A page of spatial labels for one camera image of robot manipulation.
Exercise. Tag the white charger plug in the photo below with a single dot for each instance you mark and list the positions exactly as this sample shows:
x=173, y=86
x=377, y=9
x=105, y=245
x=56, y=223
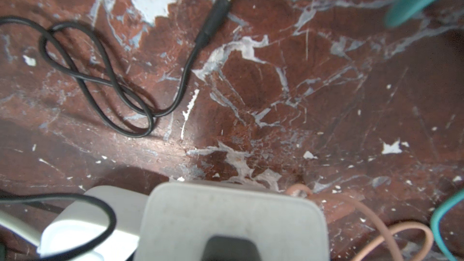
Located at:
x=200, y=221

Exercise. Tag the white power strip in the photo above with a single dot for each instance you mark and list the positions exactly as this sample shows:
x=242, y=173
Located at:
x=81, y=222

